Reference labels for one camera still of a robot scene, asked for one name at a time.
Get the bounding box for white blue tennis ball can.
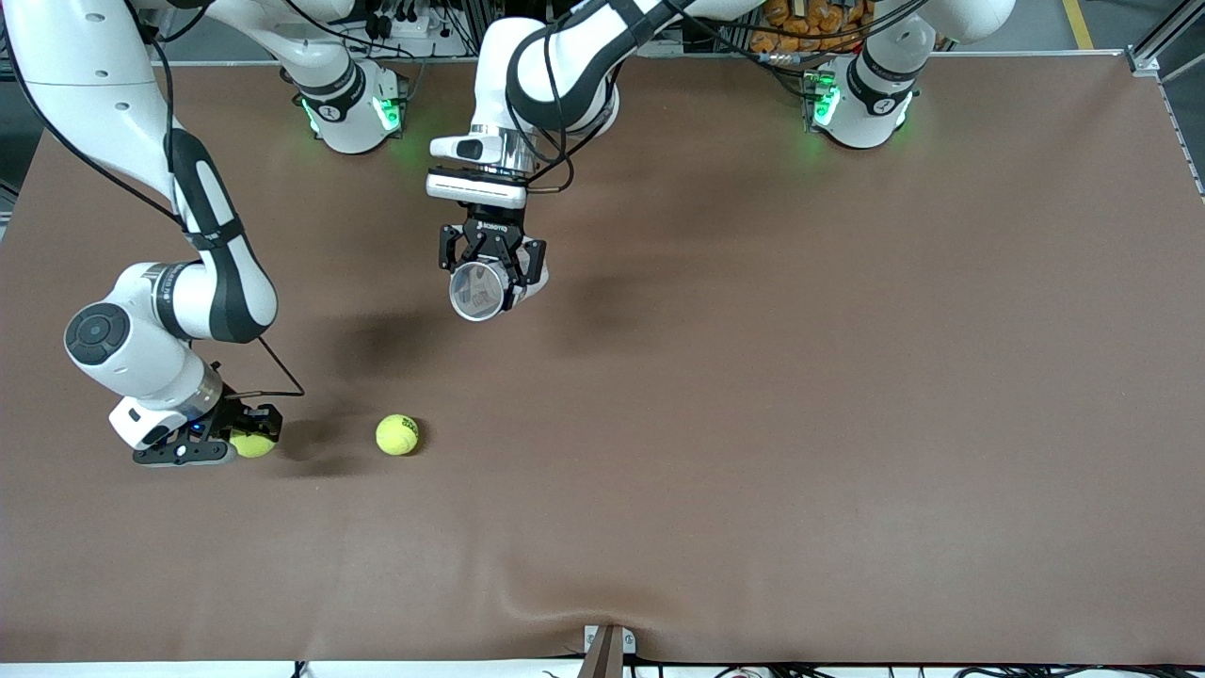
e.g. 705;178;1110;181
448;259;545;323

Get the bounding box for white power strip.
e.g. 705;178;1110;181
362;0;472;43

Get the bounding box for brown table mat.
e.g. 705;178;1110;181
0;52;1205;665

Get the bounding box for brown bar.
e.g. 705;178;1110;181
576;629;624;678

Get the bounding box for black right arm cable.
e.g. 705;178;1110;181
0;19;306;398

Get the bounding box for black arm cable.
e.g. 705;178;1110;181
0;19;306;398
506;0;933;196

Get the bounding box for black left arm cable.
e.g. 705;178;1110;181
506;0;933;196

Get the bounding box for aluminium frame profile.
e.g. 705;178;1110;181
1127;0;1205;81

